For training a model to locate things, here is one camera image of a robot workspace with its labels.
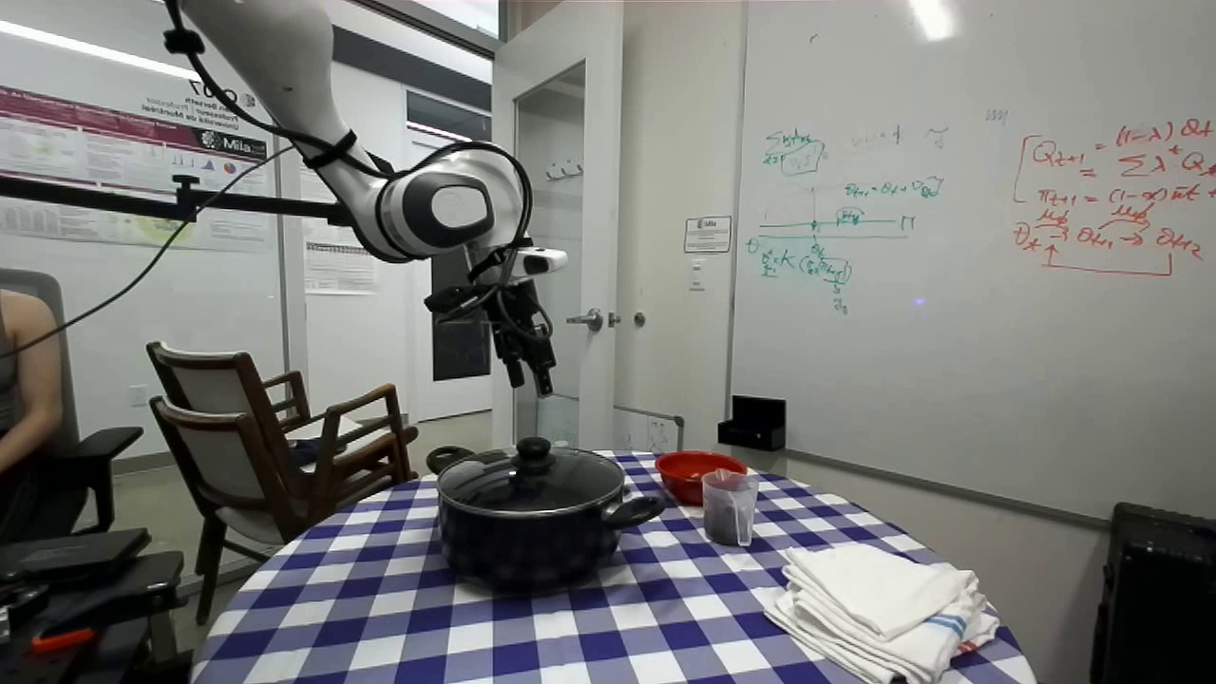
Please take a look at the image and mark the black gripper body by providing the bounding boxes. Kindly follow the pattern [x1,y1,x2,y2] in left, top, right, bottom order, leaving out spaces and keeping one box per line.
[434,254,559,344]

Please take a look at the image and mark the glass pot lid black knob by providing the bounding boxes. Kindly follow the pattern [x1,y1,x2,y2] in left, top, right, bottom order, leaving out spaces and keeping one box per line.
[434,432,629,515]

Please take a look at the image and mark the black cooking pot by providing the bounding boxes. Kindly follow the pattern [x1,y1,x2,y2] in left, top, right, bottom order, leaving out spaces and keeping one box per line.
[425,441,668,595]

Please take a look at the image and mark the red bowl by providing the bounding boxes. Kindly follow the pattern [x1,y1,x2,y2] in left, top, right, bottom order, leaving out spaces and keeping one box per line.
[653,448,752,509]

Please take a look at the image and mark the small door sign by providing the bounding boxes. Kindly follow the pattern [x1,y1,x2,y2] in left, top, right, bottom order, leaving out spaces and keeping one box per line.
[678,213,735,258]

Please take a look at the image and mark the white door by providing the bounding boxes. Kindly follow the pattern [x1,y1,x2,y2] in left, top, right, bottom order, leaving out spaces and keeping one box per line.
[611,0,752,456]

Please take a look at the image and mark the blue white checkered tablecloth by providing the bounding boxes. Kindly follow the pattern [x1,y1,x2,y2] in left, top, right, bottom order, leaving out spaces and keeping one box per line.
[187,448,1039,684]

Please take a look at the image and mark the wooden chair grey cushion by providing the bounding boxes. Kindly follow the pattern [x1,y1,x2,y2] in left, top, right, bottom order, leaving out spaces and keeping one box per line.
[144,390,391,628]
[139,338,421,509]

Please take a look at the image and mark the white folded towels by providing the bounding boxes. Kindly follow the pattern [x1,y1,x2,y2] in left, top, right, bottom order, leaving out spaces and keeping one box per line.
[763,539,1004,684]

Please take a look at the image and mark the whiteboard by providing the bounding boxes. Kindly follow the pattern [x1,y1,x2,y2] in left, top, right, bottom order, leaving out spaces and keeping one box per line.
[730,0,1216,525]

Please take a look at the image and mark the black office chair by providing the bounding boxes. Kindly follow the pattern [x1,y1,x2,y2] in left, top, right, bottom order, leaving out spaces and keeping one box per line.
[0,263,153,539]

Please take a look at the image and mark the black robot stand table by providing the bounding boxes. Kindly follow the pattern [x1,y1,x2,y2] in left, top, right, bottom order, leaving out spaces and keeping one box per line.
[0,525,197,684]

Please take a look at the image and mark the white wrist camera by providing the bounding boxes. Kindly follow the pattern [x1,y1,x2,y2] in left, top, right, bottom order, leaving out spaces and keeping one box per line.
[514,244,575,276]

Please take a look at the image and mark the metal door handle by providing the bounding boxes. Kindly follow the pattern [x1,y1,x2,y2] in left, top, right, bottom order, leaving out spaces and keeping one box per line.
[562,305,611,338]

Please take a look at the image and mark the wall poster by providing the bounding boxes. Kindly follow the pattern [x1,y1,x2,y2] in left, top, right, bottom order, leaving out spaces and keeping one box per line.
[0,78,281,254]

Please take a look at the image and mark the black camera boom bar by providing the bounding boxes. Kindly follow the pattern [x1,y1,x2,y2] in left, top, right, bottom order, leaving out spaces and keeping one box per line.
[0,167,359,235]

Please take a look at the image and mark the orange handled clamp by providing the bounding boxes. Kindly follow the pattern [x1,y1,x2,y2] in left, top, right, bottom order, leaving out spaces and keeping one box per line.
[24,624,102,661]

